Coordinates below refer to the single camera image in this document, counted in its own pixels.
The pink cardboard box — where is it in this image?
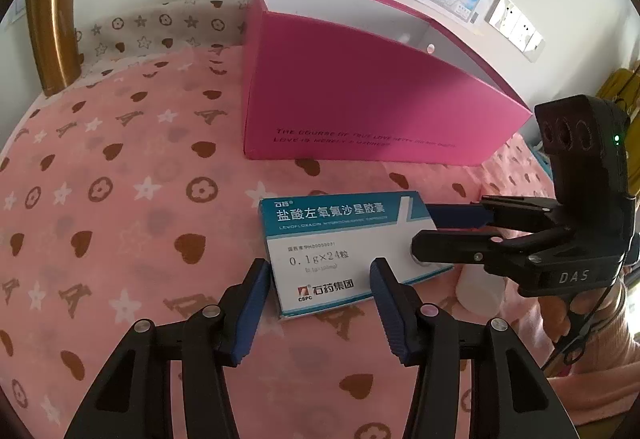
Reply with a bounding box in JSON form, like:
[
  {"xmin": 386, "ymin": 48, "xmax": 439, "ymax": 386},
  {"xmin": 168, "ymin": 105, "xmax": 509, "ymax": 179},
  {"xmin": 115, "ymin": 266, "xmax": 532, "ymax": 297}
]
[{"xmin": 243, "ymin": 0, "xmax": 533, "ymax": 167}]

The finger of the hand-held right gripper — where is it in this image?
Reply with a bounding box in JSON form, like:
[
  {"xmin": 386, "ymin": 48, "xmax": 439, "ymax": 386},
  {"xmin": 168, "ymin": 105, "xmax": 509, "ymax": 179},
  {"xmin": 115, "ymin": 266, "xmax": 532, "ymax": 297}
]
[
  {"xmin": 410, "ymin": 225, "xmax": 577, "ymax": 277},
  {"xmin": 424, "ymin": 194, "xmax": 567, "ymax": 232}
]

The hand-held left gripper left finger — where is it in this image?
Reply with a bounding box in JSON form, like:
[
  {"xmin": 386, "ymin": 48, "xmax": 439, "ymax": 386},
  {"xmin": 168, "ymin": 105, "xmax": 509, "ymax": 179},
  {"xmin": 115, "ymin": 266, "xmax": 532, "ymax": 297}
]
[{"xmin": 62, "ymin": 258, "xmax": 272, "ymax": 439}]

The yellow hanging garment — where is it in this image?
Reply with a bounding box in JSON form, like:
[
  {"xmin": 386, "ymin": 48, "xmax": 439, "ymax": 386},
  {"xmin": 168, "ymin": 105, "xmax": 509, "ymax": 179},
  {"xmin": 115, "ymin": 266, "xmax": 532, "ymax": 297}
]
[{"xmin": 597, "ymin": 66, "xmax": 640, "ymax": 120}]

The large pink tube white cap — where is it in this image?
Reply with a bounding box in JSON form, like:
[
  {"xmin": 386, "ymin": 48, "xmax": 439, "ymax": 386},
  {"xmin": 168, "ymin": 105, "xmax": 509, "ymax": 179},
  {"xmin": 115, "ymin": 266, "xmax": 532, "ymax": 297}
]
[{"xmin": 454, "ymin": 264, "xmax": 507, "ymax": 316}]

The gold metal tumbler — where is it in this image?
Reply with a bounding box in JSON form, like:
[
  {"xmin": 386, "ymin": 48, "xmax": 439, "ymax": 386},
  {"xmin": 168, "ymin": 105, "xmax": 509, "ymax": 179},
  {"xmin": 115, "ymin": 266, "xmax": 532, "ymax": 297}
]
[{"xmin": 24, "ymin": 0, "xmax": 85, "ymax": 97}]

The person's right hand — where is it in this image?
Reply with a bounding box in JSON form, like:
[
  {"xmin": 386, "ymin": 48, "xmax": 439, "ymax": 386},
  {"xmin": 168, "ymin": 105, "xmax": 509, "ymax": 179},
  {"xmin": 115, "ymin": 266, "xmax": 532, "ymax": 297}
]
[{"xmin": 537, "ymin": 276, "xmax": 627, "ymax": 347}]

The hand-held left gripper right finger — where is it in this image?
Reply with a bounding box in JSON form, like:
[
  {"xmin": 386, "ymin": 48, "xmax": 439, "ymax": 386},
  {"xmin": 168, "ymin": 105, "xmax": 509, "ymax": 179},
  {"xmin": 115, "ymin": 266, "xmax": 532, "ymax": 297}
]
[{"xmin": 369, "ymin": 257, "xmax": 581, "ymax": 439}]

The white teal medicine box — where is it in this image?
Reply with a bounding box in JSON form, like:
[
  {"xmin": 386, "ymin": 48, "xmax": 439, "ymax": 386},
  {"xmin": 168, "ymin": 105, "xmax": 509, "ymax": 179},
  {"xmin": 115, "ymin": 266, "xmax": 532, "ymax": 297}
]
[{"xmin": 258, "ymin": 190, "xmax": 453, "ymax": 320}]

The pink printed blanket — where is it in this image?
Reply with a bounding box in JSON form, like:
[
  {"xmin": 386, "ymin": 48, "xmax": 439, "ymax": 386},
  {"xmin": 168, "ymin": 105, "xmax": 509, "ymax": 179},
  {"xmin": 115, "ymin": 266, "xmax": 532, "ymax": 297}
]
[{"xmin": 0, "ymin": 0, "xmax": 640, "ymax": 439}]

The person's right forearm pink sleeve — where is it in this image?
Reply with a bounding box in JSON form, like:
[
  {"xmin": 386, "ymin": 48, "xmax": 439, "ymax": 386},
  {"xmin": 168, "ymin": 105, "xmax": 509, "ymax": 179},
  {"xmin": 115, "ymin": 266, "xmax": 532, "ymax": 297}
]
[{"xmin": 545, "ymin": 289, "xmax": 640, "ymax": 439}]

